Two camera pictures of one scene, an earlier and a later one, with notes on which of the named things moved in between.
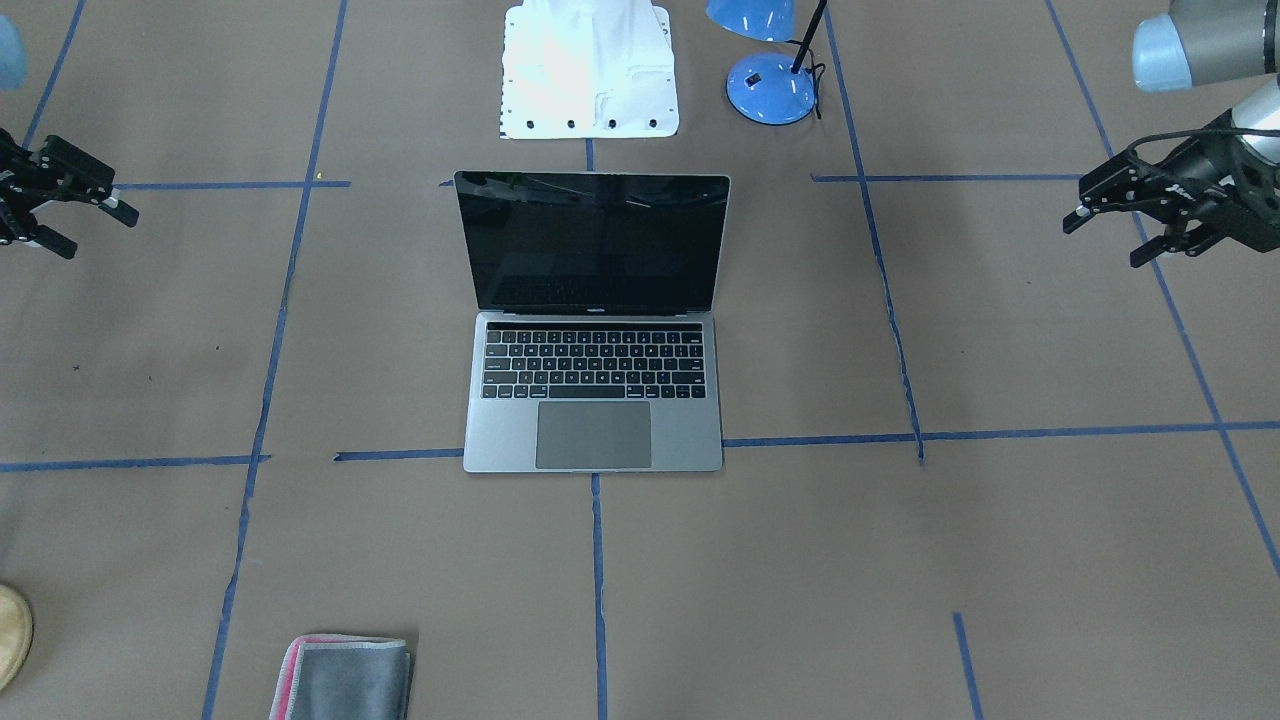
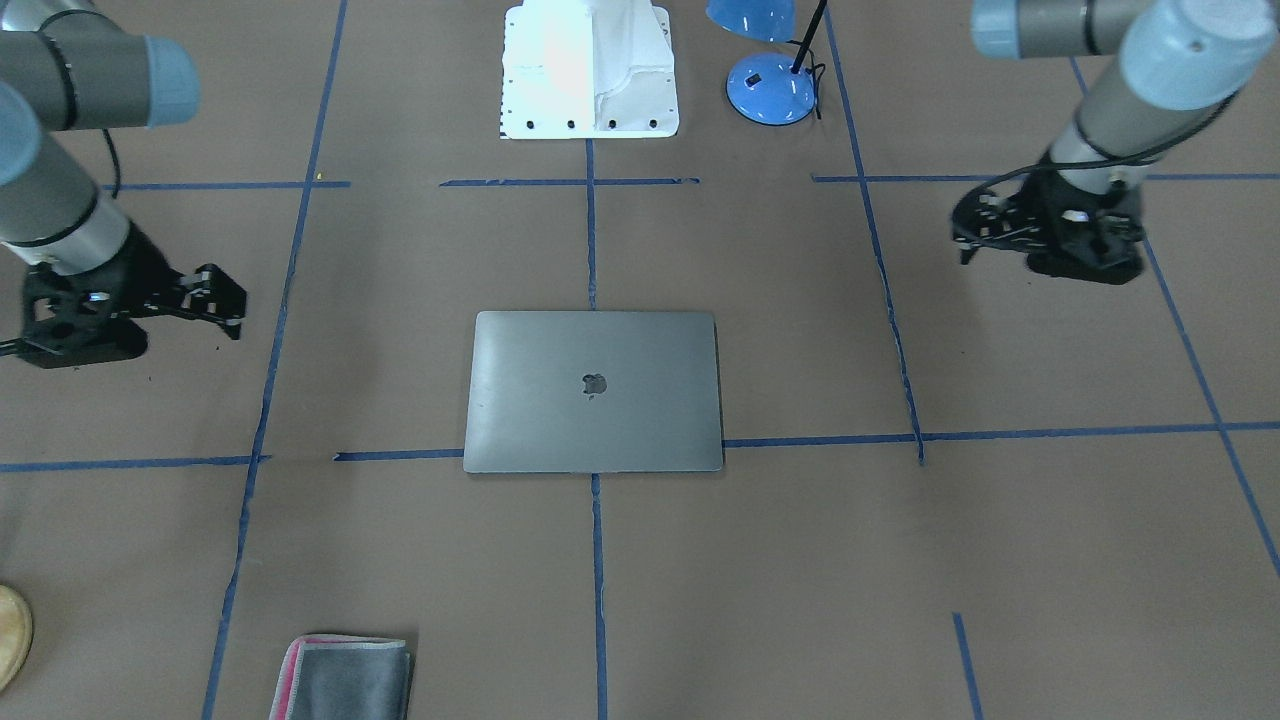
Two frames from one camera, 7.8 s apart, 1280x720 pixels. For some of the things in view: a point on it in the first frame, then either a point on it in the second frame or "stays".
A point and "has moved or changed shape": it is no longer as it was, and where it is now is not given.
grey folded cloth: [343, 677] stays
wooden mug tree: [16, 636] stays
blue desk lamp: [768, 89] stays
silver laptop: [594, 346] has moved or changed shape
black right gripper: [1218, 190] -> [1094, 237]
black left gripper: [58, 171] -> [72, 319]
